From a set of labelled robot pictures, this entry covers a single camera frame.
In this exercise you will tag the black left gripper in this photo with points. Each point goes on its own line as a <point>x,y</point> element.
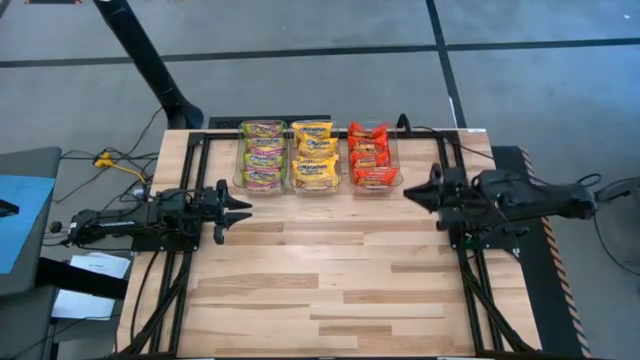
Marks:
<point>207,212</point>

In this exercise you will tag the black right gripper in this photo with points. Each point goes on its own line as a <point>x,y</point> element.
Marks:
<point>455,197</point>

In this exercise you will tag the clear plastic bin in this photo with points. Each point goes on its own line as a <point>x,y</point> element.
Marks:
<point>291,185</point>
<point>395,145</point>
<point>237,170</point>

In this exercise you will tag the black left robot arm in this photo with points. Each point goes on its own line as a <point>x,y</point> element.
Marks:
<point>125,222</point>

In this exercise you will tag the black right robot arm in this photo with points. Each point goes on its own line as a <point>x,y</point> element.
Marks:
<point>525,197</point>

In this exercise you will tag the yellow power plug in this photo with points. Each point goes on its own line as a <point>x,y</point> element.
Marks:
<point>103,161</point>

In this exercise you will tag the white paper sheet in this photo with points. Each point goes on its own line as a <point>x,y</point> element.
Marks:
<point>82,305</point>
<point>100,265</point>

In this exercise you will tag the black beam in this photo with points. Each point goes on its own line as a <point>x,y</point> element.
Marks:
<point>80,280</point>

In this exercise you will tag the black ribbed pole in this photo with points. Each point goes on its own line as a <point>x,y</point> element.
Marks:
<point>150,65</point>

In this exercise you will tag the black round knob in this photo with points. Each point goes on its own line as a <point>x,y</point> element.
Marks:
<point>55,227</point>

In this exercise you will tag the blue desk panel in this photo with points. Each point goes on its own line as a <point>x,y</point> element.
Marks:
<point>25,225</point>

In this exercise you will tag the gray cabinet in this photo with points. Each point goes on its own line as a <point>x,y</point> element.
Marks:
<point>25,325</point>

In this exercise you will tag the black aluminium table frame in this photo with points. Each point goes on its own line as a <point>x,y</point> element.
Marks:
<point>220,135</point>

